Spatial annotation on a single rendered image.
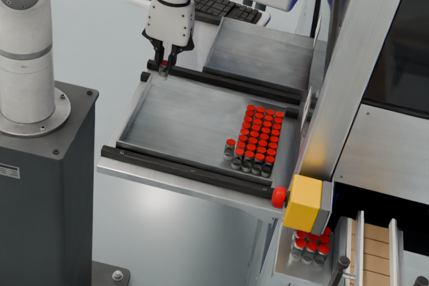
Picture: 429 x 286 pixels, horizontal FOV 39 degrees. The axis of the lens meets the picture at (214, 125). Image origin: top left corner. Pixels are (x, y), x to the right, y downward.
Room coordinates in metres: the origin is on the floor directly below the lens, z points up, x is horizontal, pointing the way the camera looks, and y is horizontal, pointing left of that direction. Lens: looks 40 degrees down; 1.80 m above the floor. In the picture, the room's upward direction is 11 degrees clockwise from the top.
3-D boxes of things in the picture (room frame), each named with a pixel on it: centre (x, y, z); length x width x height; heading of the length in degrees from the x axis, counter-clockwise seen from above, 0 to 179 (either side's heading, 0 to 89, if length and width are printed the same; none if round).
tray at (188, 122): (1.04, 0.02, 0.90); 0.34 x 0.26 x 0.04; 85
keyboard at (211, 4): (1.74, 0.13, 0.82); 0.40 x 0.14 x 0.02; 74
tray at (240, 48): (1.37, -0.12, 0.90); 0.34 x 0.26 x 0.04; 85
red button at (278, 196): (0.77, -0.15, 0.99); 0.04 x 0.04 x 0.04; 85
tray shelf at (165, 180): (1.20, -0.04, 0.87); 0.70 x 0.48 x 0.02; 175
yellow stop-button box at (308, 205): (0.77, -0.19, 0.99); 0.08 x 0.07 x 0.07; 85
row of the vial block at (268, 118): (1.03, -0.11, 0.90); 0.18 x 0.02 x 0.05; 175
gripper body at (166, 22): (1.14, 0.14, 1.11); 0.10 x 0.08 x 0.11; 79
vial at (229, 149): (0.98, -0.04, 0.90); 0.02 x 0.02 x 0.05
